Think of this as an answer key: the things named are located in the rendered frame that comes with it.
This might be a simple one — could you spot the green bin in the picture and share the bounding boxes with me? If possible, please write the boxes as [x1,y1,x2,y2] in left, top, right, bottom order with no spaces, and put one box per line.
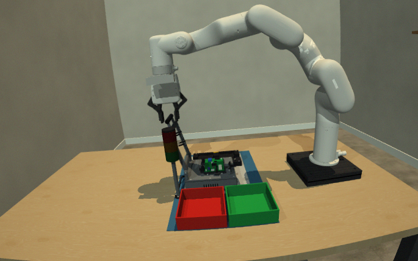
[225,182,279,227]

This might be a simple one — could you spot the green circuit board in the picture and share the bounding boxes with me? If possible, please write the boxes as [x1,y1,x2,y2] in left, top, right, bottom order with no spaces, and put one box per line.
[204,157,224,172]

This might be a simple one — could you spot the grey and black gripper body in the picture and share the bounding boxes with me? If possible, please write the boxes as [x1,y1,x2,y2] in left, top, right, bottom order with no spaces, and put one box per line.
[151,74,181,104]

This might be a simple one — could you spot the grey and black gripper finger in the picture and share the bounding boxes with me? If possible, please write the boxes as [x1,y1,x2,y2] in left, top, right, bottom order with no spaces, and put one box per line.
[173,92,187,122]
[148,98,164,123]

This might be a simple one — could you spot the red bin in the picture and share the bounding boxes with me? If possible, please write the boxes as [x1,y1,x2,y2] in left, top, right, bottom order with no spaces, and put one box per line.
[175,186,227,230]

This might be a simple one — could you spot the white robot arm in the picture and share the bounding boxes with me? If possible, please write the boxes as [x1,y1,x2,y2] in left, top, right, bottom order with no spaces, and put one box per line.
[145,5,355,166]

